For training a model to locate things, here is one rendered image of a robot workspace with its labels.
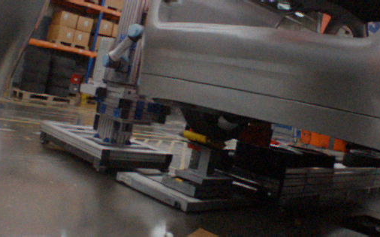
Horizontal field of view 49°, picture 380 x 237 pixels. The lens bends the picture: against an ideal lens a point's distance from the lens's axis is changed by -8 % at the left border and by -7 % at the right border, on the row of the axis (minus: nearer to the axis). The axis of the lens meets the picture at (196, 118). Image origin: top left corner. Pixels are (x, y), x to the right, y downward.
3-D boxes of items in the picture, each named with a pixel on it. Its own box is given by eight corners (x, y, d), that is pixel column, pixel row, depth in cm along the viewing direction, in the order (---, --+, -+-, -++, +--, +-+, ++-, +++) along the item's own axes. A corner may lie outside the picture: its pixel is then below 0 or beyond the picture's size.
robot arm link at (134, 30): (114, 72, 400) (151, 34, 370) (101, 69, 389) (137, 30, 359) (111, 61, 405) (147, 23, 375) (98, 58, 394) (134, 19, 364)
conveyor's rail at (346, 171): (281, 193, 372) (288, 169, 371) (275, 192, 376) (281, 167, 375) (373, 184, 556) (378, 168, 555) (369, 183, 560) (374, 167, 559)
